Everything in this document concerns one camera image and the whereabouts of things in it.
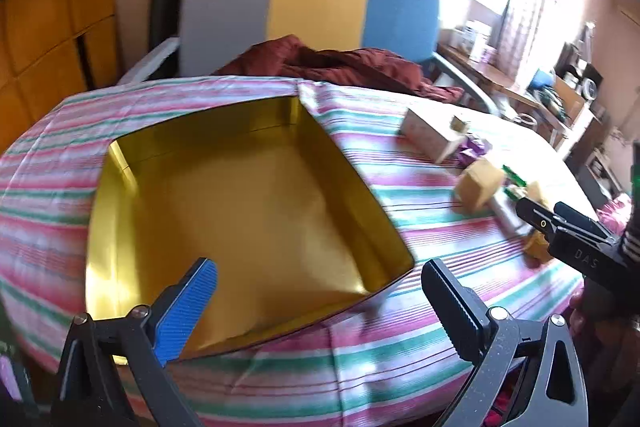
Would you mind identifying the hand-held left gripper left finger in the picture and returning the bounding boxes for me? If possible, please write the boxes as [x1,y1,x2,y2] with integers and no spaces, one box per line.
[50,257,221,427]

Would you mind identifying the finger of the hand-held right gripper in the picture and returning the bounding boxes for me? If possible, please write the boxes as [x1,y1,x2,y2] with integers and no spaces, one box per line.
[515,196,567,239]
[554,202,619,244]

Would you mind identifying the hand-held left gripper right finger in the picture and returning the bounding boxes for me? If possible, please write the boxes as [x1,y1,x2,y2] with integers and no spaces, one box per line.
[421,258,588,427]

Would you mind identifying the yellow sponge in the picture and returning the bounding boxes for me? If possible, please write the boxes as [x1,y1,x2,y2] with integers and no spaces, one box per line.
[522,229,556,265]
[452,157,507,212]
[527,181,553,206]

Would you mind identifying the purple small object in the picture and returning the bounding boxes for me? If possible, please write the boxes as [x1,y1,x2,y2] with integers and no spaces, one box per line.
[457,134,488,165]

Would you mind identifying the white carton box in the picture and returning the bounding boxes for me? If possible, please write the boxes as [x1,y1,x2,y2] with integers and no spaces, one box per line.
[400,107,463,164]

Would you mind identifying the pink blanket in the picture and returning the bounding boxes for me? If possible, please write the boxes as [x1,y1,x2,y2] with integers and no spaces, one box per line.
[597,194,633,233]

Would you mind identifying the dark storage shelf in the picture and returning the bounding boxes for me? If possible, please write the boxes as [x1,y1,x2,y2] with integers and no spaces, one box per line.
[552,39,613,168]

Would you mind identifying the pink green striped tablecloth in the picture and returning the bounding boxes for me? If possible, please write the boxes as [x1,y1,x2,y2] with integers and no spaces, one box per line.
[0,76,601,427]

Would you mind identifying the blue container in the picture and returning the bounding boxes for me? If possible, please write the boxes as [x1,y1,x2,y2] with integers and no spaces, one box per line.
[530,69,556,92]

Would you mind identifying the wooden desk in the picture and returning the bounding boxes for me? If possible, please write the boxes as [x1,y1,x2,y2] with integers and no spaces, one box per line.
[437,44,546,112]

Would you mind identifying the dark red cloth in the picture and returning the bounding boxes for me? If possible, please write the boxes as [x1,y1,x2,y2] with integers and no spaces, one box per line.
[212,34,466,102]

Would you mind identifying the wooden wardrobe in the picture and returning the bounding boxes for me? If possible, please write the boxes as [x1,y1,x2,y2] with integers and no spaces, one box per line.
[0,0,123,148]

